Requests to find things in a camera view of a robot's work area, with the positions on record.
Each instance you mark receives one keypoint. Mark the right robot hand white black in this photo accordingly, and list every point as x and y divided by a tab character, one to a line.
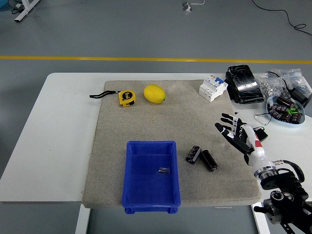
254	148

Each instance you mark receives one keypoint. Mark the dark cylindrical battery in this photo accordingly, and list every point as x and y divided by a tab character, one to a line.
209	160
193	154

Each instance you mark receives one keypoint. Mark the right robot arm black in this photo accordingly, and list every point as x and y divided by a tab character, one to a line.
292	202

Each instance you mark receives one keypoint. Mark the black printed cylindrical battery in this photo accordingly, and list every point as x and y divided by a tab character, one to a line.
275	113
286	117
296	119

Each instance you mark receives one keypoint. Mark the small green battery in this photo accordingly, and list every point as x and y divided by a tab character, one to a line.
293	111

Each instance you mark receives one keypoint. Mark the brown cylindrical battery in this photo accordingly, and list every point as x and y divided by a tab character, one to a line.
285	102

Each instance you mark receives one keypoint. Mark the black wrapped box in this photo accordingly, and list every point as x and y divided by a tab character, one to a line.
245	84

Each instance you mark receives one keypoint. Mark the small black power adapter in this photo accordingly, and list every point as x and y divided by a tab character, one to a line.
262	135

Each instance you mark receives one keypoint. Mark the light blue bowl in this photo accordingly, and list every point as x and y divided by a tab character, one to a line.
287	124

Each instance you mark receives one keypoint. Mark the clear bag of metal nuts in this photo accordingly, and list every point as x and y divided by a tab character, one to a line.
268	87

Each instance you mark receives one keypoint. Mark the large black power adapter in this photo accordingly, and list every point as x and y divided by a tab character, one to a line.
299	95

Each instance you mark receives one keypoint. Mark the white circuit breaker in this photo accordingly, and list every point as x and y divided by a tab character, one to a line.
212	89

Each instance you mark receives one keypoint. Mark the white table leg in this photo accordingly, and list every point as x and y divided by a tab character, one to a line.
262	228
81	219

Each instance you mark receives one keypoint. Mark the clear plastic bag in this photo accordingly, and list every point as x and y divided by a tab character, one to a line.
296	78

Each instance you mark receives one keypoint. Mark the grey-brown mat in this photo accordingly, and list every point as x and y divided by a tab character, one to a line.
170	122

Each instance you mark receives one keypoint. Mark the small pile of screws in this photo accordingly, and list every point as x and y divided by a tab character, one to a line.
163	170

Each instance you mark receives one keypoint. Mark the blue plastic bin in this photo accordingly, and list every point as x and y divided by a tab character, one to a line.
146	185

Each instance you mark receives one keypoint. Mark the yellow lemon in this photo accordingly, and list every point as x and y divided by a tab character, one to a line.
154	93

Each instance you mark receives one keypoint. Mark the yellow tape measure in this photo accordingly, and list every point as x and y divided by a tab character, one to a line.
126	97

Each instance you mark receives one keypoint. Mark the silver floor socket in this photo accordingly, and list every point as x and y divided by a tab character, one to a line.
187	6

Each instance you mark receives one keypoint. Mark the blue object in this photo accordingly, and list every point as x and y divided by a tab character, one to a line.
3	3

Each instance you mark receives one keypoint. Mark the white desk frame leg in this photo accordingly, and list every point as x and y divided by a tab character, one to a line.
24	11

